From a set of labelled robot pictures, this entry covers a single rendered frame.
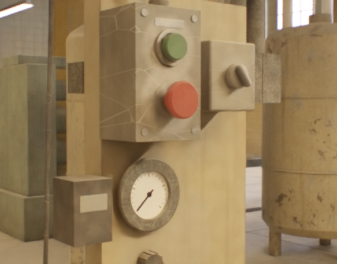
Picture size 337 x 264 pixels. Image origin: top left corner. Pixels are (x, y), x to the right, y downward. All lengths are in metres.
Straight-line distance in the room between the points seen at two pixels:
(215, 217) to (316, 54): 4.77
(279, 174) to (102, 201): 5.06
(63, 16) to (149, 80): 7.66
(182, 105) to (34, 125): 6.11
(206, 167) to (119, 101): 0.19
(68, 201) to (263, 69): 0.39
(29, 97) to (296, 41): 3.00
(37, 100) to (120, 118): 6.08
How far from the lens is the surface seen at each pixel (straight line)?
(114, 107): 0.64
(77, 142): 4.09
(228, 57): 0.70
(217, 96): 0.69
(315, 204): 5.57
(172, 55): 0.62
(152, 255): 0.71
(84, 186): 0.63
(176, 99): 0.60
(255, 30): 0.92
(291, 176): 5.60
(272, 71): 0.91
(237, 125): 0.80
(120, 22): 0.64
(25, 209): 6.69
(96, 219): 0.64
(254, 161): 7.12
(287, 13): 9.32
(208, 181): 0.77
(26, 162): 6.73
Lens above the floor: 1.51
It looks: 2 degrees down
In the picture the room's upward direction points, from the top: straight up
